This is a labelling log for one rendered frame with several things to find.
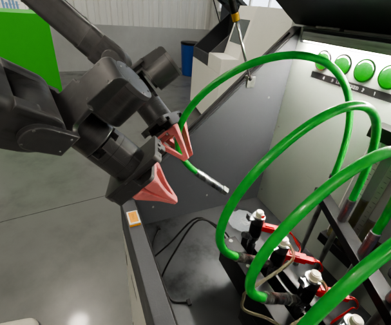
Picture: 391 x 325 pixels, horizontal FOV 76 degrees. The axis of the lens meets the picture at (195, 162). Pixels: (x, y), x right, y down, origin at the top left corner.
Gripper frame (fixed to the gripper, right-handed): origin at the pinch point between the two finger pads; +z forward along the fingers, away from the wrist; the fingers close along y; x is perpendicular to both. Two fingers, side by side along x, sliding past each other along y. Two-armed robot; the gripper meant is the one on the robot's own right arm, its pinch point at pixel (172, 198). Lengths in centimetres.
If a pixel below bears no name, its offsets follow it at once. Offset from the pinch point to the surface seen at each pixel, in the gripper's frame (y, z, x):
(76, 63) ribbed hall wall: -202, -60, 621
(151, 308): -20.5, 15.2, -4.0
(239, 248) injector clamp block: -3.2, 27.9, 6.8
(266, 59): 26.4, -2.4, 13.6
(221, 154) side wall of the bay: 4.0, 23.0, 38.4
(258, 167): 14.4, 1.6, -4.9
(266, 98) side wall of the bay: 26, 19, 42
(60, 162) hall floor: -156, 13, 207
